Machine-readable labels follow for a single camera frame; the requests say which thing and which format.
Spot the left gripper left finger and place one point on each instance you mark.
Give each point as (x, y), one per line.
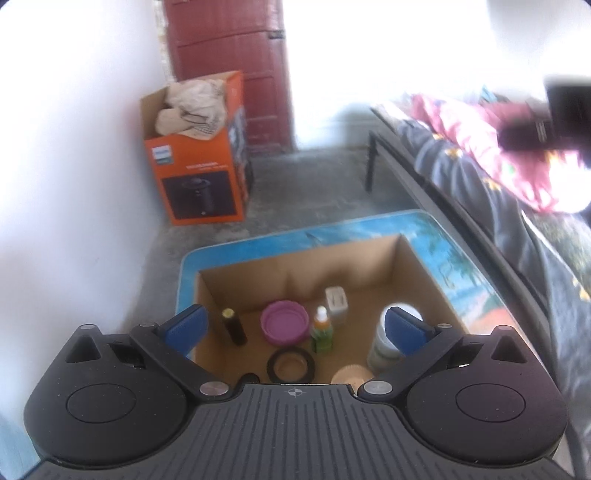
(167, 346)

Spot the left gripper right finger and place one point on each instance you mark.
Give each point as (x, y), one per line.
(423, 347)

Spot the white supplement bottle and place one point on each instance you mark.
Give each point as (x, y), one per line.
(383, 353)

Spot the black cylindrical tube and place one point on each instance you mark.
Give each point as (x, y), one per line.
(234, 327)

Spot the gold lid black jar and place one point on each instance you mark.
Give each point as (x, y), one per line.
(353, 375)

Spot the black oval case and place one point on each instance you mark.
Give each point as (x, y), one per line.
(248, 378)

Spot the white power adapter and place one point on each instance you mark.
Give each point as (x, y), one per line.
(337, 304)

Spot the green dropper bottle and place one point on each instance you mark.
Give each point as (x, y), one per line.
(322, 332)

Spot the pink plastic lid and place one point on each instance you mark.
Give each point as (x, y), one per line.
(285, 323)

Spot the black tape roll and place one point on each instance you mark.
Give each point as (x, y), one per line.
(291, 365)

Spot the pink floral blanket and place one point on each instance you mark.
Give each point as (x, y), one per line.
(547, 180)

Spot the brown cardboard box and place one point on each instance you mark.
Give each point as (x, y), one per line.
(374, 273)

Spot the grey bedding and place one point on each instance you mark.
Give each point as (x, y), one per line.
(550, 252)

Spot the orange appliance box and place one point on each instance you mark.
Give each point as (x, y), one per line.
(201, 181)

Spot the beige cloth in box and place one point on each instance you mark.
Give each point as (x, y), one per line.
(193, 108)

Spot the black metal bed frame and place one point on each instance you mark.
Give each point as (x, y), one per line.
(443, 207)

